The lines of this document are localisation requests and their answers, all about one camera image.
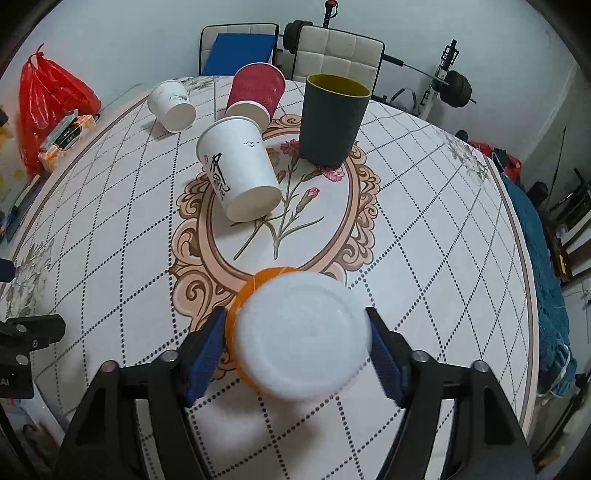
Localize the orange and white paper cup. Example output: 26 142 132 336
225 267 372 402

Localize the white paper cup with print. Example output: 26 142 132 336
195 116 281 223

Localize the small white paper cup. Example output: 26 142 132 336
147 80 197 133

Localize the dark green cup yellow inside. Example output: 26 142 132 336
300 73 372 168

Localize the red ribbed paper cup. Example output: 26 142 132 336
225 62 287 133

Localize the white diamond pattern tablecloth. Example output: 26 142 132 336
1 77 539 479

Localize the orange snack package with phone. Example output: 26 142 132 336
38 109 100 172

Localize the blue quilted blanket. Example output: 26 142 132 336
501 174 577 397

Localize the red plastic bag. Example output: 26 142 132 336
18 45 102 176

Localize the white weight bench rack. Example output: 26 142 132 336
383 39 459 120

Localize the white padded chair right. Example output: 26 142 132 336
291 25 386 93

